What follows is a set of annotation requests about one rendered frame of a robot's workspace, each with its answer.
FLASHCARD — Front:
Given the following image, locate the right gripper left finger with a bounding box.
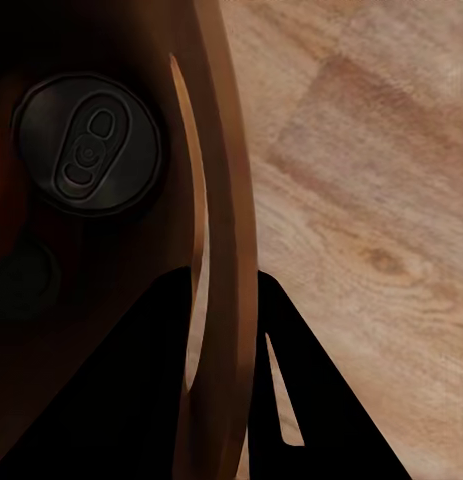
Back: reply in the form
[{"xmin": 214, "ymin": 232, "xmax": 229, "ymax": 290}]
[{"xmin": 0, "ymin": 265, "xmax": 193, "ymax": 480}]

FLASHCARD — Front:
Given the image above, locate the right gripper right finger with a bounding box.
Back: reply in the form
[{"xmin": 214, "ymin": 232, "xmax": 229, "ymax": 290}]
[{"xmin": 246, "ymin": 271, "xmax": 410, "ymax": 480}]

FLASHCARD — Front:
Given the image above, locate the trash can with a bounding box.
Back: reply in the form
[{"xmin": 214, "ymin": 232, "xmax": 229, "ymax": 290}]
[{"xmin": 0, "ymin": 0, "xmax": 258, "ymax": 480}]

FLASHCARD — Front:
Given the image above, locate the can of soda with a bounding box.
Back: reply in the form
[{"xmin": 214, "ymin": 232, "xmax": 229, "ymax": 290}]
[
  {"xmin": 8, "ymin": 62, "xmax": 168, "ymax": 218},
  {"xmin": 0, "ymin": 123, "xmax": 40, "ymax": 260},
  {"xmin": 0, "ymin": 194, "xmax": 84, "ymax": 325}
]

